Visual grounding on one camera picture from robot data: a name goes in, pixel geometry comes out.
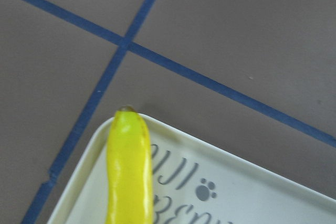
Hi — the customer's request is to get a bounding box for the white bear tray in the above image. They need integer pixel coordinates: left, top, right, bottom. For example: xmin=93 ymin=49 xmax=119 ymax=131
xmin=48 ymin=116 xmax=335 ymax=223

